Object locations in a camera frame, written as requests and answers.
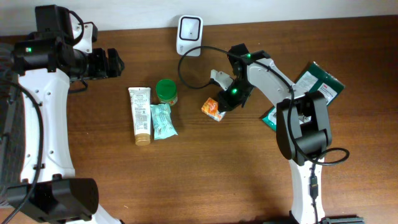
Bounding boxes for orange tissue packet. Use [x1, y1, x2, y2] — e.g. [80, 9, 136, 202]
[201, 98, 226, 122]

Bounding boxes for white cream tube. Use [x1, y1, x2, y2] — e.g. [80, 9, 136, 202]
[128, 87, 151, 146]

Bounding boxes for green lid seasoning jar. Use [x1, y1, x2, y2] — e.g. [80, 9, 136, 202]
[155, 79, 178, 106]

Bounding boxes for teal tissue packet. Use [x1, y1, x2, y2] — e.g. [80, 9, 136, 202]
[150, 104, 178, 140]

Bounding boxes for green wipes package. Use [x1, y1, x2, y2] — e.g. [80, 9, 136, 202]
[262, 62, 345, 131]

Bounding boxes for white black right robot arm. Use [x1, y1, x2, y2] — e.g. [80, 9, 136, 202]
[218, 44, 364, 223]

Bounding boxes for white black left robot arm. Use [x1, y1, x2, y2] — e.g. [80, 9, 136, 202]
[1, 5, 124, 223]

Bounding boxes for white barcode scanner box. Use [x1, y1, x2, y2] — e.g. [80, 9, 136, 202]
[176, 15, 203, 55]

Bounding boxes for grey plastic mesh basket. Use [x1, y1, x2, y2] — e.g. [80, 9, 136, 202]
[1, 43, 25, 208]

